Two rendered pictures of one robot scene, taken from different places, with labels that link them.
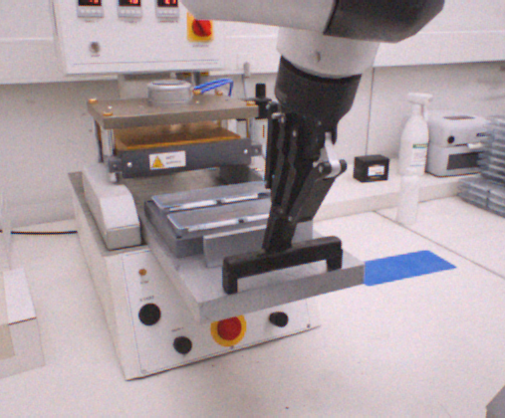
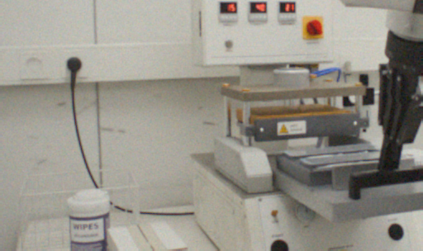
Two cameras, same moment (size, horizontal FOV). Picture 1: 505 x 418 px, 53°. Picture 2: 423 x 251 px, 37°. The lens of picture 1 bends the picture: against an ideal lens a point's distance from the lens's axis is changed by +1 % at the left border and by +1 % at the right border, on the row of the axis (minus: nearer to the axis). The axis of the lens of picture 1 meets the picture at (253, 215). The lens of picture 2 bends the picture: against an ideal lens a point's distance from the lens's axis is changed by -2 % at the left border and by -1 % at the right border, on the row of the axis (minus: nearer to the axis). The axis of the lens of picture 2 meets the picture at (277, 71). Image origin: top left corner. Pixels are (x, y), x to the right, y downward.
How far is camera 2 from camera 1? 46 cm
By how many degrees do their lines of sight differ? 19
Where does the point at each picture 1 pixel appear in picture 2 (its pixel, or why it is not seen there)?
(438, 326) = not seen: outside the picture
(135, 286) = (268, 224)
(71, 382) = not seen: outside the picture
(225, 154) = (338, 125)
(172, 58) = (289, 52)
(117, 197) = (254, 153)
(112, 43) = (242, 40)
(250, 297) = (369, 204)
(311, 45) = (406, 21)
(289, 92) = (394, 50)
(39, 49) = (171, 50)
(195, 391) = not seen: outside the picture
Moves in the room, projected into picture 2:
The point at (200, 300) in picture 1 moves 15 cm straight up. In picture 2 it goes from (334, 202) to (332, 101)
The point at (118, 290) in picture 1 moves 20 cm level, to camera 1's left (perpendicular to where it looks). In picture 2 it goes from (254, 226) to (147, 224)
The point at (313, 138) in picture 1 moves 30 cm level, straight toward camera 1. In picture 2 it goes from (411, 80) to (409, 101)
